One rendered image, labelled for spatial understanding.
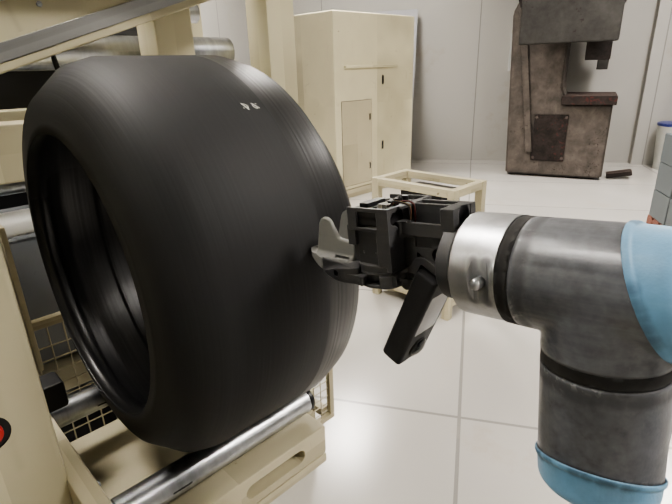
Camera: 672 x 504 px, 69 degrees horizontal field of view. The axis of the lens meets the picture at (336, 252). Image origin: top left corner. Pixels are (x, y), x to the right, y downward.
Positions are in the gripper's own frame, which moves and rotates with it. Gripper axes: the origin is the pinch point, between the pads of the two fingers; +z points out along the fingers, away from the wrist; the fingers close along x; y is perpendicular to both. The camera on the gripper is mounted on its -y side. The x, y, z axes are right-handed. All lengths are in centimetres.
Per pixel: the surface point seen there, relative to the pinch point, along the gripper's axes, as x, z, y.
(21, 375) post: 29.4, 22.2, -9.2
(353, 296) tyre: -6.4, 1.9, -7.9
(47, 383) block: 24, 41, -20
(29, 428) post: 30.2, 23.0, -16.4
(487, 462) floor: -106, 40, -120
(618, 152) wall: -771, 195, -87
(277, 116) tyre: -2.4, 7.8, 16.5
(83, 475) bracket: 26.2, 23.2, -26.2
